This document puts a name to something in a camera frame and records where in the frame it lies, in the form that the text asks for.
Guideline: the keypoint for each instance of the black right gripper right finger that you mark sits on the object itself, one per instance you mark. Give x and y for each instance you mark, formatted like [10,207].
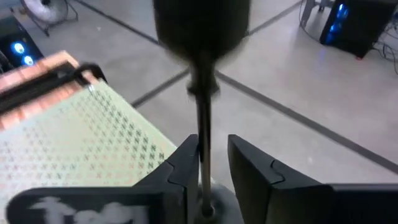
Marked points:
[280,199]

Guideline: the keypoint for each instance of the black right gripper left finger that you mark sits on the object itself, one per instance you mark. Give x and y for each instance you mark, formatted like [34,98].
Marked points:
[174,193]

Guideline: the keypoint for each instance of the pale green perforated metal shelf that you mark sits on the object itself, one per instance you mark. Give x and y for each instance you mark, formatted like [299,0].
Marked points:
[77,133]

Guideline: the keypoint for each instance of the black computer tower blue lights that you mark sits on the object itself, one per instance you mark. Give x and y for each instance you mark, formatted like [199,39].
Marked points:
[357,28]
[18,48]

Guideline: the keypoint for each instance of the grey metal stand legs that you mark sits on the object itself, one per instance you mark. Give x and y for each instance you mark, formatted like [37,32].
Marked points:
[308,11]

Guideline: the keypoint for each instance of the white round floor fan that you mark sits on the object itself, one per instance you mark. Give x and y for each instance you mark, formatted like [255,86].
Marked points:
[46,9]

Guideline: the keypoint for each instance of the black table edge rail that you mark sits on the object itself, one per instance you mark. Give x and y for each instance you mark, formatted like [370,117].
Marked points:
[31,90]

